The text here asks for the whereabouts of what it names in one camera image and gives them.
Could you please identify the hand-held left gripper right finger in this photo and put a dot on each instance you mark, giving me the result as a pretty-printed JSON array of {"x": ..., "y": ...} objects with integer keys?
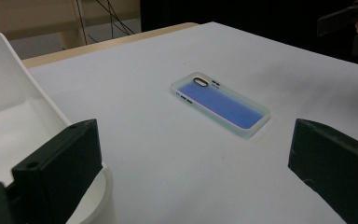
[{"x": 338, "y": 161}]

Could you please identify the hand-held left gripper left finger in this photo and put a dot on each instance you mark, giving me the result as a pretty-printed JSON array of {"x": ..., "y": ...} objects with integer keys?
[{"x": 59, "y": 161}]

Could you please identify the white plastic basket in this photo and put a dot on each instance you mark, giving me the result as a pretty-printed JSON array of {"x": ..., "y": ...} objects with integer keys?
[{"x": 9, "y": 118}]

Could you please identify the translucent blue phone case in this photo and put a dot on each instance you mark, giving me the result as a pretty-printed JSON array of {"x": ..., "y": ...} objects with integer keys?
[{"x": 223, "y": 105}]

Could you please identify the white table sheet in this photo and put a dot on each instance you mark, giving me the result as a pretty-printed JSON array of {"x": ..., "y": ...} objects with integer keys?
[{"x": 167, "y": 174}]

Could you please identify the light wooden shelf unit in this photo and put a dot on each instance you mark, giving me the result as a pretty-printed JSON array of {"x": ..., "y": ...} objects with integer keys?
[{"x": 28, "y": 15}]

